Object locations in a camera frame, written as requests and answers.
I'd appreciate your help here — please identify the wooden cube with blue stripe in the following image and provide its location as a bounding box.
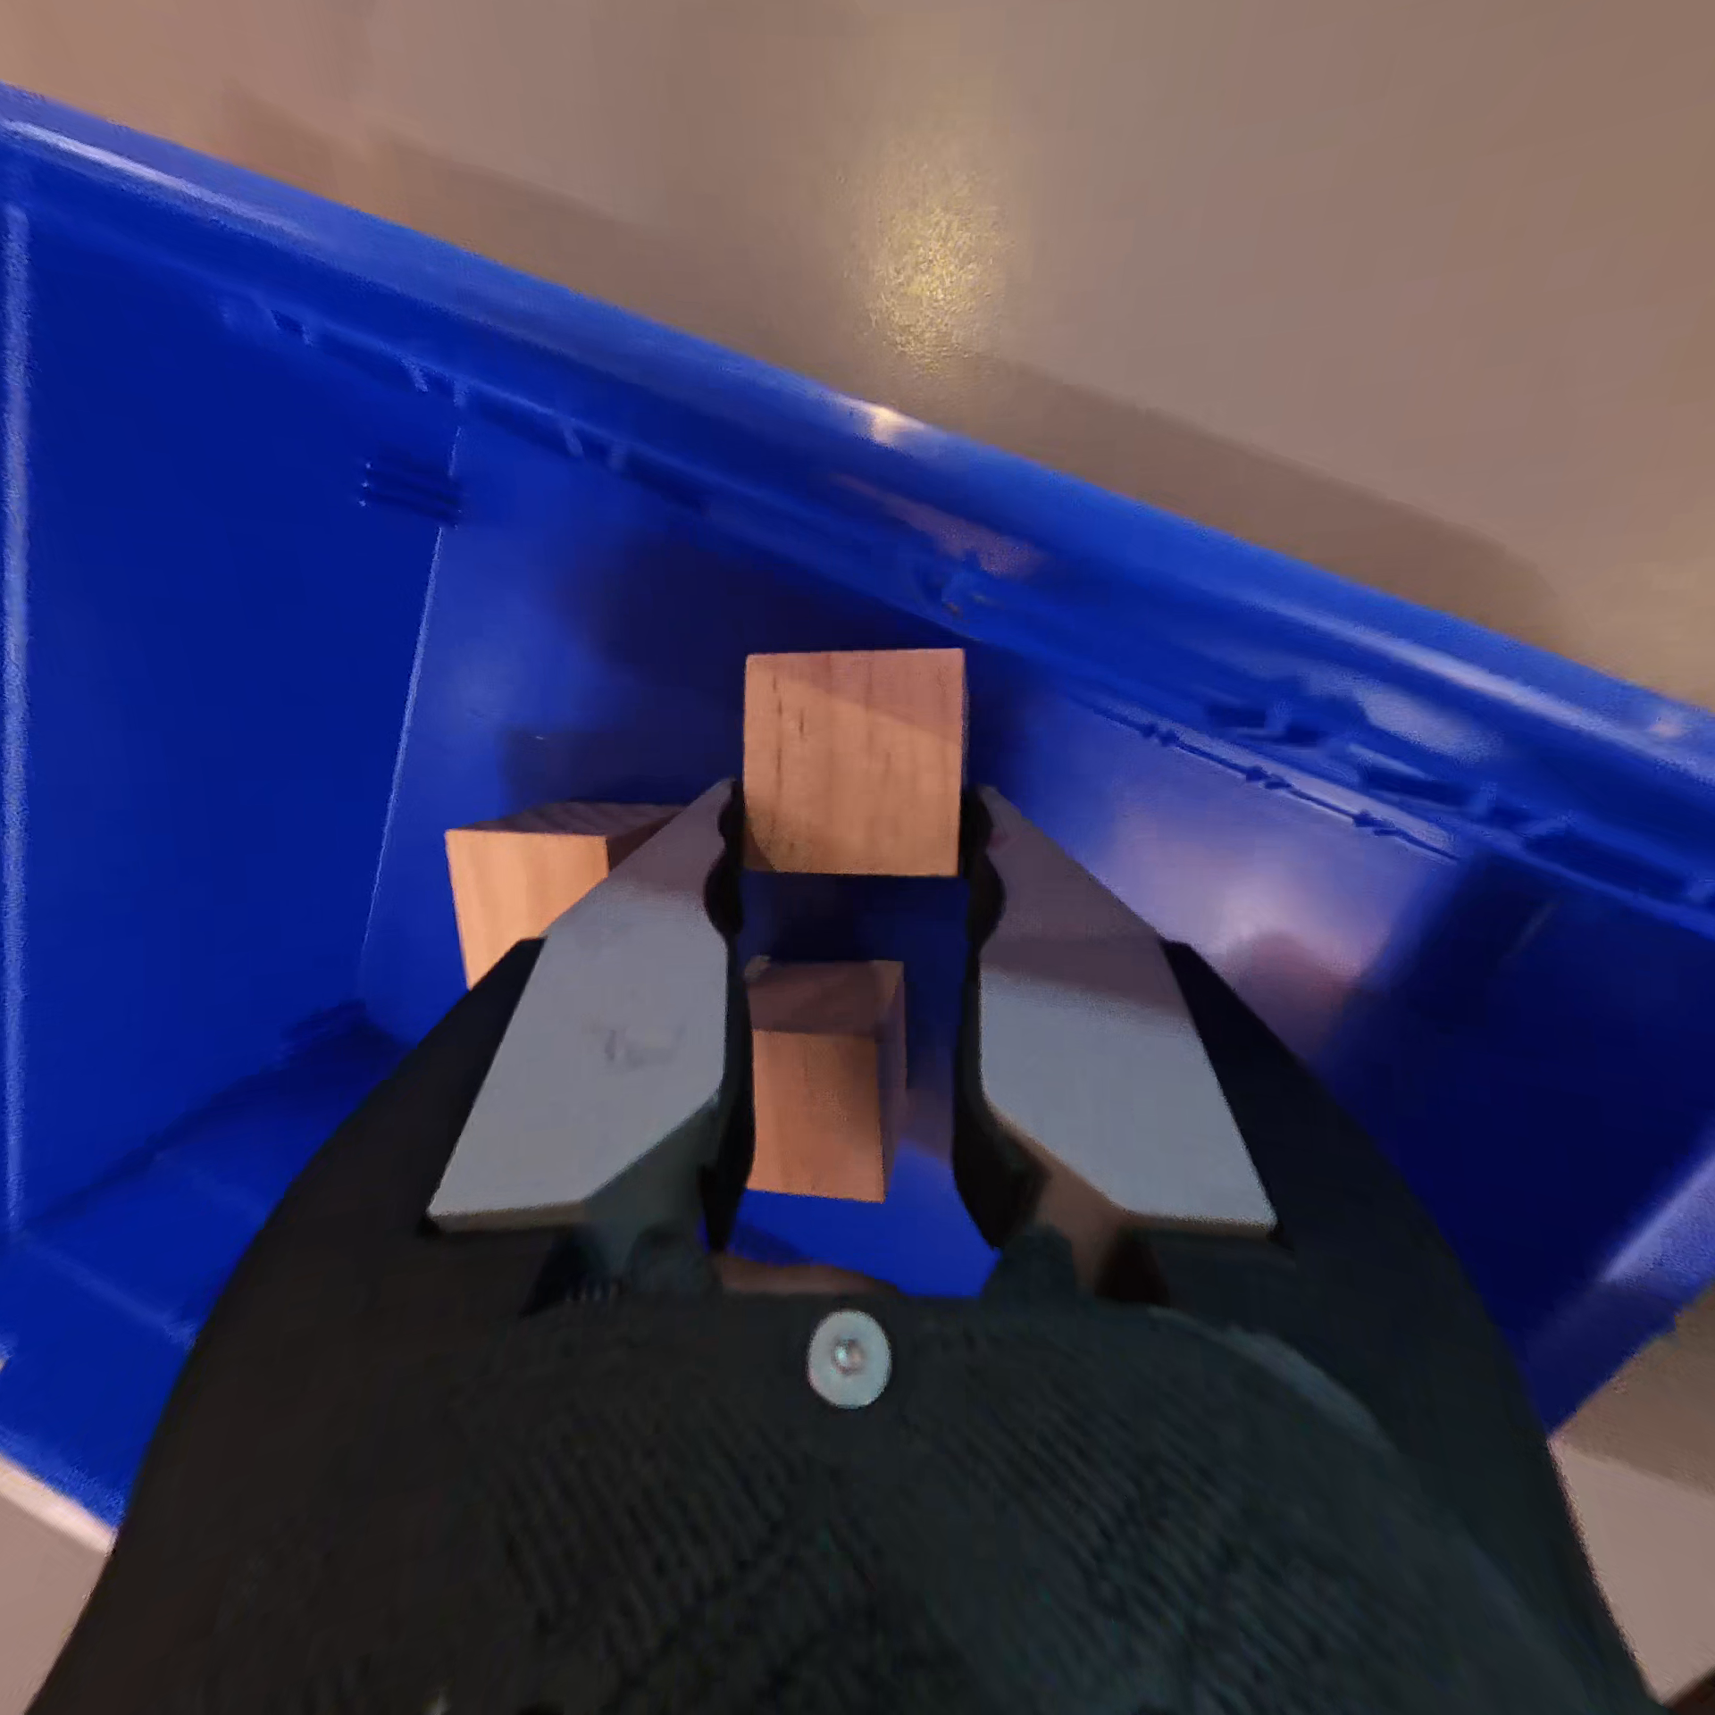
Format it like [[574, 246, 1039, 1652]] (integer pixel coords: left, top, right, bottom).
[[742, 958, 911, 1203], [742, 650, 969, 880], [444, 801, 686, 995]]

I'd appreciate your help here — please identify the blue plastic bin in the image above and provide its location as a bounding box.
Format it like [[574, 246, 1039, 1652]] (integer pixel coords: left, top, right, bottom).
[[0, 80, 1715, 1529]]

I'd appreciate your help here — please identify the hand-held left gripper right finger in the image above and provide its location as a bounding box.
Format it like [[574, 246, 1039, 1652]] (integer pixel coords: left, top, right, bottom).
[[954, 785, 1278, 1253]]

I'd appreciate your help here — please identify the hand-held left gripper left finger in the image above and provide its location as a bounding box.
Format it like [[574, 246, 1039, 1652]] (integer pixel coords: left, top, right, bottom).
[[427, 780, 746, 1247]]

